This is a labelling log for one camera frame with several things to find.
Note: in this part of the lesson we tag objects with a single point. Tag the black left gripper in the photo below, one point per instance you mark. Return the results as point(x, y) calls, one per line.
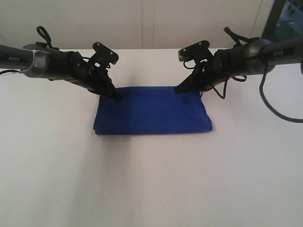
point(94, 81)

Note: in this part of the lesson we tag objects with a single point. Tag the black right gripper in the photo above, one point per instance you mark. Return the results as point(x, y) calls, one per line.
point(205, 76)

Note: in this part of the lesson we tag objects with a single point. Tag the blue towel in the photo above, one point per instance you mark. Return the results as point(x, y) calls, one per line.
point(151, 111)

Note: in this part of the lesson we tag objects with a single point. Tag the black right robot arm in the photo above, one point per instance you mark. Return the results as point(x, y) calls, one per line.
point(253, 58)

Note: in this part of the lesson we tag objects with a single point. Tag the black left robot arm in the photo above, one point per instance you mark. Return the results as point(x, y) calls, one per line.
point(39, 61)

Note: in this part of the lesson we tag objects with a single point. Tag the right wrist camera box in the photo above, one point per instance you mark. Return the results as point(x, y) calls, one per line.
point(197, 52)

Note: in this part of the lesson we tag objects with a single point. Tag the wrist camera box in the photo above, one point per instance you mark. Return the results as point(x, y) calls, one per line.
point(197, 52)
point(103, 54)

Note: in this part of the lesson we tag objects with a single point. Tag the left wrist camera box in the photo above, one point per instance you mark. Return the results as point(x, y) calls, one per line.
point(103, 54)

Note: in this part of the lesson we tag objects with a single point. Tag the dark window frame post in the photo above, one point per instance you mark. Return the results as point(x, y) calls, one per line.
point(273, 18)

